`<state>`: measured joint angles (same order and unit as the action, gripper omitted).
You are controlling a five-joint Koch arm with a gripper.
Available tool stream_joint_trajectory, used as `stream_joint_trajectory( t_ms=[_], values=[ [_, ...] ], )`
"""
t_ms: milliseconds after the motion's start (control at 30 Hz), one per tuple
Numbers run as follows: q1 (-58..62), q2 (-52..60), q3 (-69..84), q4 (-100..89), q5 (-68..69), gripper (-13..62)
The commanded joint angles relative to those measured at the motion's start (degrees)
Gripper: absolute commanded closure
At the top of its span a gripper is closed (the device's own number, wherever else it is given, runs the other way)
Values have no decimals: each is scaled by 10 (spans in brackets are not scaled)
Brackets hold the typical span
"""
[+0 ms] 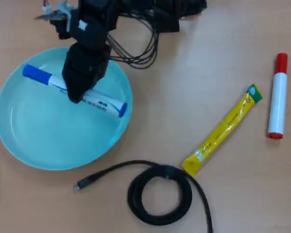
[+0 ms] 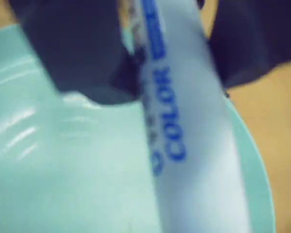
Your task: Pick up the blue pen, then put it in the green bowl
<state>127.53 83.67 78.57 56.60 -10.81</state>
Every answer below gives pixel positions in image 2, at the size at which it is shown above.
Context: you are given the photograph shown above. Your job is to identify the green plastic bowl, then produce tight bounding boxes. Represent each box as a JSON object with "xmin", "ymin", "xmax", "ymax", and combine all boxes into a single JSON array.
[{"xmin": 0, "ymin": 23, "xmax": 276, "ymax": 233}]

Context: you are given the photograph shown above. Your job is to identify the white pen with blue cap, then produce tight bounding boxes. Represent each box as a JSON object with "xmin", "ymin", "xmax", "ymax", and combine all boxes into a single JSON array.
[{"xmin": 122, "ymin": 0, "xmax": 257, "ymax": 233}]

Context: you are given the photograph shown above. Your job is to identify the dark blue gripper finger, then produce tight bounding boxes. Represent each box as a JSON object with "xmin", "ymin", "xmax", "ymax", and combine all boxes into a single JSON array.
[
  {"xmin": 197, "ymin": 0, "xmax": 291, "ymax": 90},
  {"xmin": 7, "ymin": 0, "xmax": 147, "ymax": 106}
]

